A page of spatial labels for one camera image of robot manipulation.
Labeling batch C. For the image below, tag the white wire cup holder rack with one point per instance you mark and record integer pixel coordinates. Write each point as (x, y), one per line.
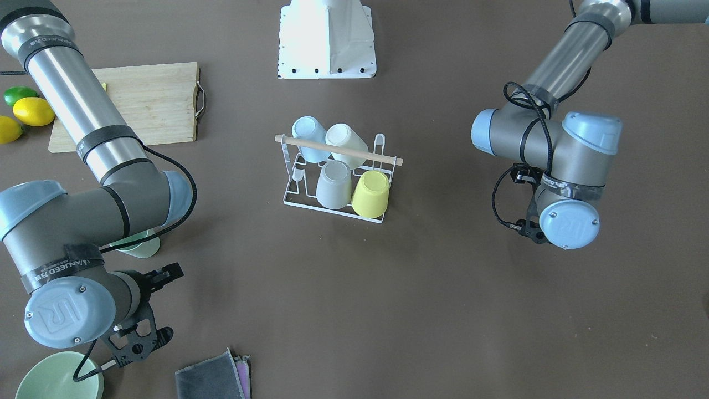
(303, 176)

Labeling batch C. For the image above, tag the cream plastic cup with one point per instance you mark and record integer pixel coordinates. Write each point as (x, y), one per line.
(341, 135)

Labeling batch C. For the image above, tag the yellow plastic cup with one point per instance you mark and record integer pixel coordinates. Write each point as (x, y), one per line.
(370, 198)

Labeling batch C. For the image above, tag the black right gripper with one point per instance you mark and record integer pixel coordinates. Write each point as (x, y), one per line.
(142, 284)

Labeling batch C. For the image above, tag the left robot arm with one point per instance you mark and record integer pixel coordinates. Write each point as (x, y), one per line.
(567, 162)

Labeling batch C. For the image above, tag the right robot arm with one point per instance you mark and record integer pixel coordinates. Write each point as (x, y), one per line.
(55, 237)

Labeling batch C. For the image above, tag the yellow lemon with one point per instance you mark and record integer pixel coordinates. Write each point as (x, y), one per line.
(34, 111)
(10, 130)

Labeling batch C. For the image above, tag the green bowl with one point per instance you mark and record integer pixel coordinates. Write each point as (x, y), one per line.
(53, 378)

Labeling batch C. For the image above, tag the green plastic cup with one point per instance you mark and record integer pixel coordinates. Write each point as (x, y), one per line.
(139, 250)

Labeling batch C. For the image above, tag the wooden cutting board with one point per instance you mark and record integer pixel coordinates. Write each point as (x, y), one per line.
(159, 102)

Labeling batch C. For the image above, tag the green lime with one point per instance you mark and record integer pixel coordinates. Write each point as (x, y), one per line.
(15, 93)

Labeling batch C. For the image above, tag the grey folded cloth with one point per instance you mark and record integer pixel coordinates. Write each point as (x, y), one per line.
(223, 376)

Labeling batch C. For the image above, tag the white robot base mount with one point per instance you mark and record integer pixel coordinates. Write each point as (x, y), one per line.
(326, 40)

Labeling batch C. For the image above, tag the light blue plastic cup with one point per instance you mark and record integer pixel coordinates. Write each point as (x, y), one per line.
(308, 128)

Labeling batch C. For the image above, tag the grey plastic cup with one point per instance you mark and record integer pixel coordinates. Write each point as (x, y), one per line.
(334, 186)

